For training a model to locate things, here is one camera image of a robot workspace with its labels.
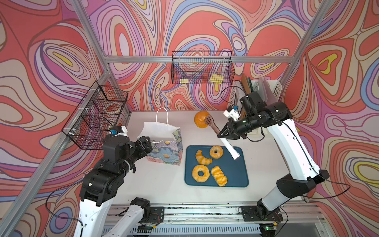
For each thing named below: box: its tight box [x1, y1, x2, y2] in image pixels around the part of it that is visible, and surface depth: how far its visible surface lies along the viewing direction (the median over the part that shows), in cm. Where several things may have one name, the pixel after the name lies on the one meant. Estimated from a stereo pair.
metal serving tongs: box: [204, 115, 241, 161], surface depth 60 cm
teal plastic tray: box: [184, 145, 250, 188], surface depth 88 cm
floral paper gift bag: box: [137, 107, 184, 166], surface depth 81 cm
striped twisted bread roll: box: [210, 165, 228, 187], surface depth 84 cm
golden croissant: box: [195, 149, 213, 166], surface depth 91 cm
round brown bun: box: [193, 110, 210, 129], surface depth 76 cm
